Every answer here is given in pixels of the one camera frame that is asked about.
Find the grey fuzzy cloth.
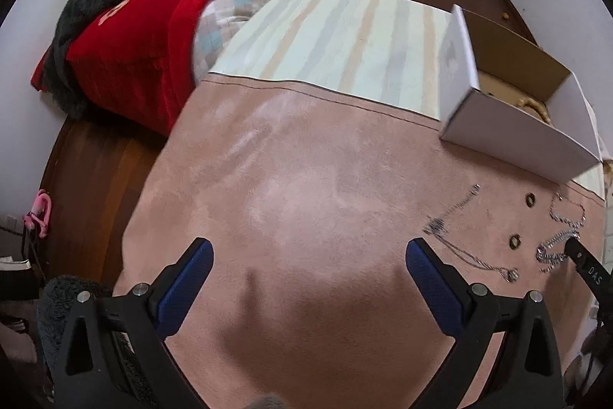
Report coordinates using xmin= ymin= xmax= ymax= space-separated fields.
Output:
xmin=36 ymin=274 xmax=161 ymax=409

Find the silver necklace with dark pendant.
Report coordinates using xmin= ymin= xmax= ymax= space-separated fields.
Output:
xmin=423 ymin=184 xmax=482 ymax=238

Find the pink plastic clip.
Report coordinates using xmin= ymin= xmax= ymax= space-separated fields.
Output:
xmin=23 ymin=189 xmax=52 ymax=240

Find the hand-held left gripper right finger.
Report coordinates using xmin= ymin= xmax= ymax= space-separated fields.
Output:
xmin=406 ymin=238 xmax=567 ymax=409

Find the red blanket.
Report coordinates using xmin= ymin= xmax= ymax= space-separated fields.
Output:
xmin=31 ymin=0 xmax=307 ymax=136

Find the striped pale tablecloth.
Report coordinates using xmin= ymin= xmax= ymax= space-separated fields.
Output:
xmin=207 ymin=0 xmax=613 ymax=200

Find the thin silver chain bracelet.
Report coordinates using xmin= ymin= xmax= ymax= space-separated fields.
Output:
xmin=549 ymin=192 xmax=588 ymax=228

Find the chunky silver chain bracelet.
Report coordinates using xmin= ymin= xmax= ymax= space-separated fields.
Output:
xmin=535 ymin=229 xmax=581 ymax=274

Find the silver necklace with round pendant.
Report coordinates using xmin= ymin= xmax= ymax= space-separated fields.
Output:
xmin=443 ymin=238 xmax=521 ymax=283

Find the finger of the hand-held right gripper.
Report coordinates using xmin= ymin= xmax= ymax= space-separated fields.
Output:
xmin=564 ymin=236 xmax=613 ymax=296

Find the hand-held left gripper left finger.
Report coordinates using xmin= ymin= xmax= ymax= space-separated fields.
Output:
xmin=49 ymin=238 xmax=214 ymax=409

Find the pink suede mat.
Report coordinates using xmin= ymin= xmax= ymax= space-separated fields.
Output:
xmin=111 ymin=74 xmax=608 ymax=409

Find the white cardboard box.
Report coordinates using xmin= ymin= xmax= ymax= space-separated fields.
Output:
xmin=439 ymin=5 xmax=602 ymax=184

